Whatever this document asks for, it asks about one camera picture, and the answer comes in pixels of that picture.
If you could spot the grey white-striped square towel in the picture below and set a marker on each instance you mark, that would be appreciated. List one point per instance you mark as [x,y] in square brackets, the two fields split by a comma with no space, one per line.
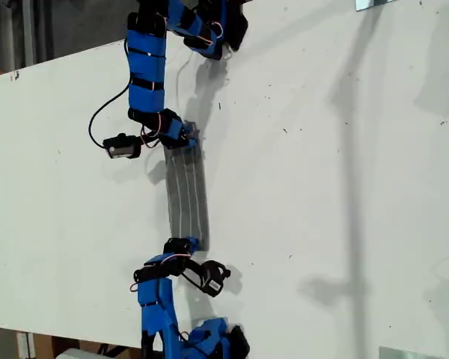
[189,194]

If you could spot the light grey plastic bin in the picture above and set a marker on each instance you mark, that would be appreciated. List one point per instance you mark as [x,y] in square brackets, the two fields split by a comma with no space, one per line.
[75,353]

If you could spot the grey metal pole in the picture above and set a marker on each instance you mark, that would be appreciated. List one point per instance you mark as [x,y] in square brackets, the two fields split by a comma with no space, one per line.
[28,33]

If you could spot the white metal table leg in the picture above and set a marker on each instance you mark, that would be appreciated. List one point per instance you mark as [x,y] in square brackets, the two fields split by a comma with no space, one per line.
[24,346]

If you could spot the black camera stalk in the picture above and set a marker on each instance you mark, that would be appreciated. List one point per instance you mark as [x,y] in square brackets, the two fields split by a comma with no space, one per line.
[192,269]
[147,142]

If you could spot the black camera box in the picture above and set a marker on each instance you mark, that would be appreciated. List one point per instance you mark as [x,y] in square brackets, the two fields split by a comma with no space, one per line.
[211,282]
[121,147]

